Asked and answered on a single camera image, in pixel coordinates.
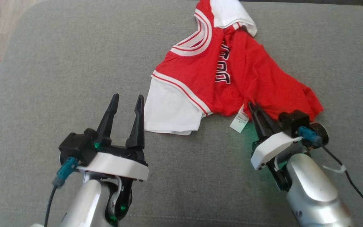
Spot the black left cable teal plug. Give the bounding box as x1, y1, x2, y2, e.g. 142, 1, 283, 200
44, 157, 79, 227

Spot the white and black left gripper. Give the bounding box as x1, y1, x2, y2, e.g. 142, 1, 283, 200
78, 93, 149, 221

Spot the white cable label tag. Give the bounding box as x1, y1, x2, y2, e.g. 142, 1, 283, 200
323, 164, 348, 174

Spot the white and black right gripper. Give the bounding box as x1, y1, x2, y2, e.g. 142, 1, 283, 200
248, 101, 303, 192

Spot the red jersey with white sleeves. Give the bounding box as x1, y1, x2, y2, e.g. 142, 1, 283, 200
144, 0, 324, 136

